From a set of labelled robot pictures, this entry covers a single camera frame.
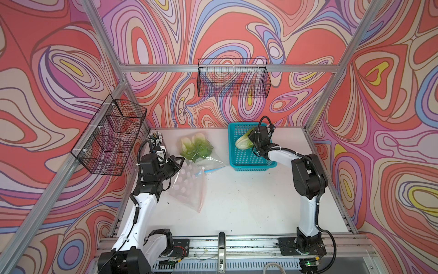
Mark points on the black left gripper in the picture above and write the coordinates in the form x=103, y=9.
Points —
x=170, y=161

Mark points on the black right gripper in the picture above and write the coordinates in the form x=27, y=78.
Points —
x=251, y=136

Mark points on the light green chinese cabbage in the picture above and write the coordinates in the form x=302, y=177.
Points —
x=243, y=142

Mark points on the pink-zip clear zip-top bag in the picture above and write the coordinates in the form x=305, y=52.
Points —
x=189, y=186

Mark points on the blue-zip clear zip-top bag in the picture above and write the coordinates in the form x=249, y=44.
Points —
x=210, y=164

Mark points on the dark green bagged cabbage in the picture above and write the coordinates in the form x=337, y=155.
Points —
x=196, y=147

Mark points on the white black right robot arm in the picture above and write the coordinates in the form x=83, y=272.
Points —
x=308, y=182

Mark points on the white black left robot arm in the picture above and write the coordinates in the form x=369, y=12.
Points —
x=136, y=250

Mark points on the teal plastic basket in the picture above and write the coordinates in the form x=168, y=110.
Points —
x=245, y=160

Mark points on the metal pen holder cup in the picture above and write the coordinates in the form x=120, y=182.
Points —
x=154, y=138

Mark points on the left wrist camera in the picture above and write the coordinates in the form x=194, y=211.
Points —
x=158, y=149

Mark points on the black wire basket left wall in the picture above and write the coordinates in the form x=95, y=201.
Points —
x=114, y=129

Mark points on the black wire basket wall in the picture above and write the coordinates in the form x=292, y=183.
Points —
x=114, y=129
x=233, y=77

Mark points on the black wire basket back wall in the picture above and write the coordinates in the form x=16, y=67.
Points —
x=233, y=77

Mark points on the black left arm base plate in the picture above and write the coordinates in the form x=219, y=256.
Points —
x=180, y=249

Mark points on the black silver centre bracket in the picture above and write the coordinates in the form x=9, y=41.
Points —
x=221, y=253

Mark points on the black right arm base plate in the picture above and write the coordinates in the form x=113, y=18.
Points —
x=302, y=246

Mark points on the aluminium front table rail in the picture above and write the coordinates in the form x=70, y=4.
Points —
x=266, y=246

